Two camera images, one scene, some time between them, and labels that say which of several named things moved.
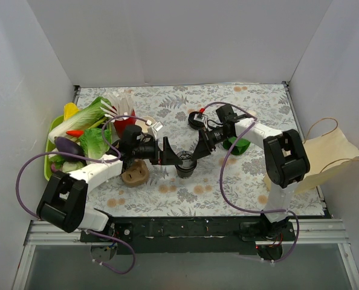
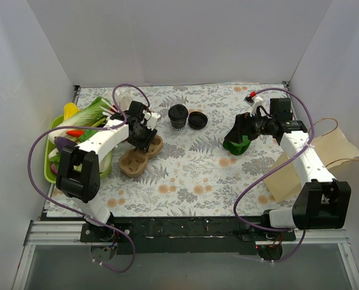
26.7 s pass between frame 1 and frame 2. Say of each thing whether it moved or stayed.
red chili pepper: stayed
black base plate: stayed
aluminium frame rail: stayed
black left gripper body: moved
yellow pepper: stayed
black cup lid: stayed
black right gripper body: moved
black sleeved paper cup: moved
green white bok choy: stayed
